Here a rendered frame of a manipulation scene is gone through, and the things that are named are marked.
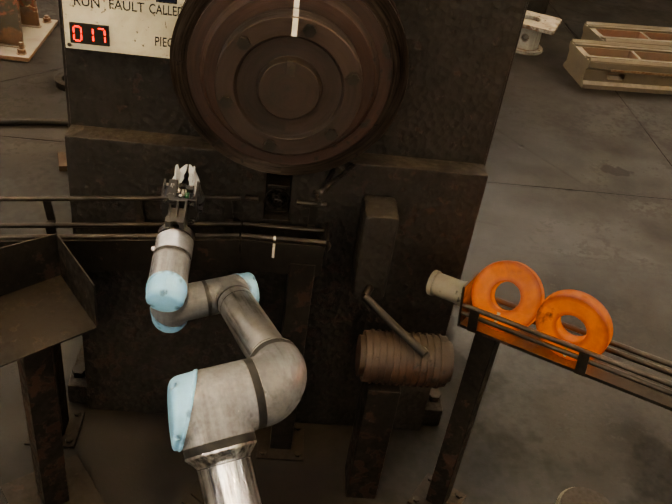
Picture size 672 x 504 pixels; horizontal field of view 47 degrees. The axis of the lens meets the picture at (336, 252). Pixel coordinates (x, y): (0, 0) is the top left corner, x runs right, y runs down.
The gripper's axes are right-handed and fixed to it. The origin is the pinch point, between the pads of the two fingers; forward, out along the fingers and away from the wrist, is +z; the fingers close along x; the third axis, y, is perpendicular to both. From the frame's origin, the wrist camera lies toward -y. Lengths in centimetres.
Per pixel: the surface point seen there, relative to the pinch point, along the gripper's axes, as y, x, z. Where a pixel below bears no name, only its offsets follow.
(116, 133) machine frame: -0.3, 17.1, 9.7
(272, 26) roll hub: 40.6, -16.1, 0.5
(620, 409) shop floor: -87, -135, -7
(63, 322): -15.1, 22.2, -31.2
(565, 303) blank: 2, -80, -28
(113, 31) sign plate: 21.9, 16.8, 17.3
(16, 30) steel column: -147, 119, 215
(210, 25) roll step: 35.2, -4.5, 5.8
